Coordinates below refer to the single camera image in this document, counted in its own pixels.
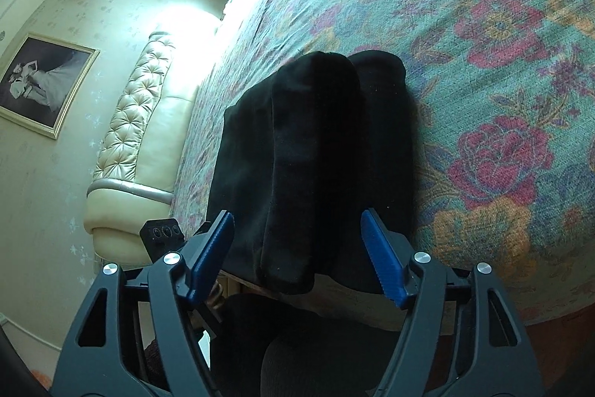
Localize framed black and white picture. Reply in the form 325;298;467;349
0;32;100;140

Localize black studded pants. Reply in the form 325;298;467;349
207;49;417;295

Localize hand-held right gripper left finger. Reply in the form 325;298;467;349
51;211;235;397

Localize cream tufted leather headboard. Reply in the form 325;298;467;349
84;29;221;263

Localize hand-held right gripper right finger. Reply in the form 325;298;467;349
360;208;544;397

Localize floral bedspread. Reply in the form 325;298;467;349
170;0;595;323

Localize person's dark clothing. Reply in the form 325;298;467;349
144;295;419;397

